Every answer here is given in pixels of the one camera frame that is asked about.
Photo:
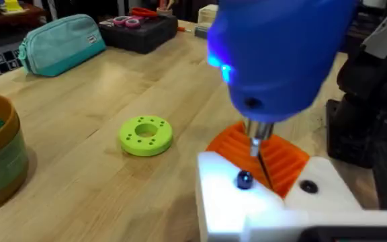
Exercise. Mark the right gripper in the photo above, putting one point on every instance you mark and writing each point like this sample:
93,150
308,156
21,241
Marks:
368,127

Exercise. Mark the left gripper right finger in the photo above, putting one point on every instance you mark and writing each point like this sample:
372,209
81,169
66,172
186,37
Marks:
328,198

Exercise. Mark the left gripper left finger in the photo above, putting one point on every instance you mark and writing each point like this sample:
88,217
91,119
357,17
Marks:
220,198

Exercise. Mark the small metal screw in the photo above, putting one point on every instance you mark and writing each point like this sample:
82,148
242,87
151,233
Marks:
245,180

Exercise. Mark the blue electric screwdriver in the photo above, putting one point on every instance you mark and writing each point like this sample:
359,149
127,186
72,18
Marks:
274,57

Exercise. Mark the green disc with holes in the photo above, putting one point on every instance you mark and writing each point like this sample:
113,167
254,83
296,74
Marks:
145,135

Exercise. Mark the beige box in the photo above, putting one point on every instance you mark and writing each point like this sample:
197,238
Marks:
208,14

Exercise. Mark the black box with tape rolls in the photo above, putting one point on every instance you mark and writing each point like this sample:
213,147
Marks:
139,32

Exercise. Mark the teal zip bag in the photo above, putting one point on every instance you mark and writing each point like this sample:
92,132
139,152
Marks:
60,45

